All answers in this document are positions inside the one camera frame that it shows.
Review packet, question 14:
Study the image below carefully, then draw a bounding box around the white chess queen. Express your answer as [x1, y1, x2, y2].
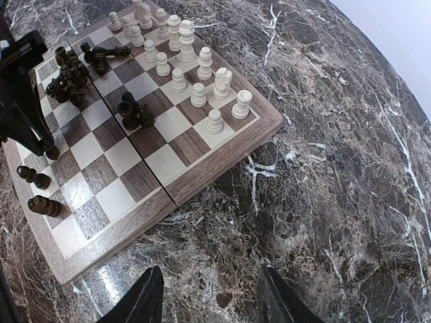
[167, 15, 182, 52]

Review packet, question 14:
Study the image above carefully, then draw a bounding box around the white chess bishop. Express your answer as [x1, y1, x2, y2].
[197, 46, 212, 81]

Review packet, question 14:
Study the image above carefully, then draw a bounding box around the dark chess pawn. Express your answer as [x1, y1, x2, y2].
[43, 145, 60, 160]
[28, 195, 62, 217]
[16, 166, 51, 190]
[138, 104, 155, 128]

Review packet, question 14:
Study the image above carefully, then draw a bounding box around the pile of dark chess pieces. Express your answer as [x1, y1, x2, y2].
[44, 42, 131, 107]

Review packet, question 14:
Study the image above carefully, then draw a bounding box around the white chess rook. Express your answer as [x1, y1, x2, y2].
[232, 89, 253, 120]

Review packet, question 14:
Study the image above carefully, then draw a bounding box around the dark chess pawn upright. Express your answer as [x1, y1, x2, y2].
[138, 104, 155, 128]

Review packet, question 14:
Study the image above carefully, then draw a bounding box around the wooden chess board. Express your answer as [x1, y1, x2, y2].
[4, 1, 282, 284]

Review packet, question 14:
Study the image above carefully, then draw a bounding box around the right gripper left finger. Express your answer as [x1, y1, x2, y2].
[97, 266, 164, 323]

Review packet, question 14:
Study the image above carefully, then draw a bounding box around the white chess knight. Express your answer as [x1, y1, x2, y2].
[213, 67, 232, 100]

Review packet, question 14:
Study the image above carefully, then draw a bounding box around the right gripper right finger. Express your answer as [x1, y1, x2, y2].
[257, 264, 323, 323]

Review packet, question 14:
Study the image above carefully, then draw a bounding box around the white chess king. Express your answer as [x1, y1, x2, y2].
[179, 20, 195, 63]

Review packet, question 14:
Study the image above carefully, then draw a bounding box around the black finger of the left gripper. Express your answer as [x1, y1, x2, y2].
[1, 30, 56, 155]

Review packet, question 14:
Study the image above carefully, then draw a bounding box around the white chess pawn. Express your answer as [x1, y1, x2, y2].
[206, 109, 223, 135]
[191, 82, 207, 108]
[143, 40, 158, 63]
[172, 68, 187, 94]
[156, 52, 171, 77]

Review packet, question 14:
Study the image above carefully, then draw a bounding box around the dark chess rook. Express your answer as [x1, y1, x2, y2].
[117, 102, 139, 131]

